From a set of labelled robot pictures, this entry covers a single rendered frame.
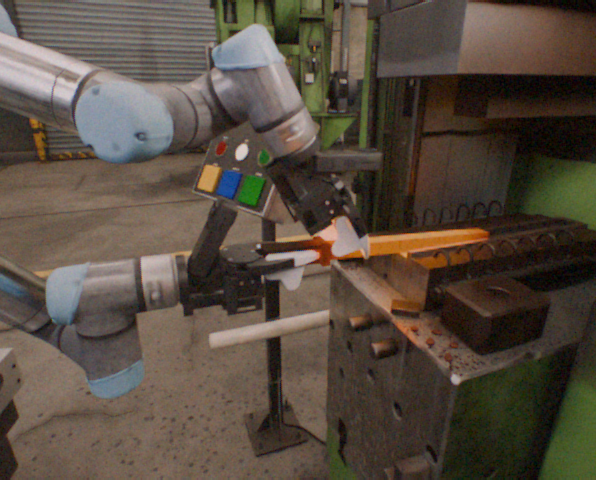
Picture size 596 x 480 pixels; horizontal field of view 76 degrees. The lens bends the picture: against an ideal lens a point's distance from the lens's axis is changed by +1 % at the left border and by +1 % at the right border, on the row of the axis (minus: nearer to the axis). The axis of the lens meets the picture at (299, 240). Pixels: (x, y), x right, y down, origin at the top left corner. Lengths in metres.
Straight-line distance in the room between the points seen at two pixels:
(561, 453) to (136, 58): 8.24
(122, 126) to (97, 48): 8.06
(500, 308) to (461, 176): 0.46
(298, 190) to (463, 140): 0.51
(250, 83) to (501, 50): 0.33
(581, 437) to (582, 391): 0.07
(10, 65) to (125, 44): 7.95
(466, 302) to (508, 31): 0.36
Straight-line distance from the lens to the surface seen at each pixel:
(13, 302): 0.63
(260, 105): 0.49
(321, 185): 0.55
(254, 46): 0.49
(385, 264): 0.73
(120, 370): 0.59
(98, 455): 1.77
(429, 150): 0.90
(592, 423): 0.70
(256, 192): 0.98
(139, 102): 0.40
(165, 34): 8.47
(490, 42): 0.60
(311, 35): 5.77
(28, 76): 0.48
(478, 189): 1.02
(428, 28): 0.63
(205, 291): 0.56
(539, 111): 0.74
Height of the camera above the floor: 1.25
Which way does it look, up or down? 22 degrees down
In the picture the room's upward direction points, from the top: straight up
